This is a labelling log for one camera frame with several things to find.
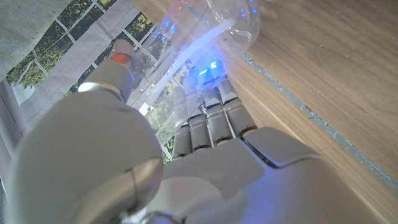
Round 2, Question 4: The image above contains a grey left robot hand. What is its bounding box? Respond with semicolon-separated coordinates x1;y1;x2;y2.
6;39;389;224

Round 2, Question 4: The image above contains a clear pump dispenser bottle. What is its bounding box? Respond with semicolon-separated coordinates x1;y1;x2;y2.
126;0;261;146

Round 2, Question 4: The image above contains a printed window backdrop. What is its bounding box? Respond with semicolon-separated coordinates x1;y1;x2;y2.
0;0;187;162

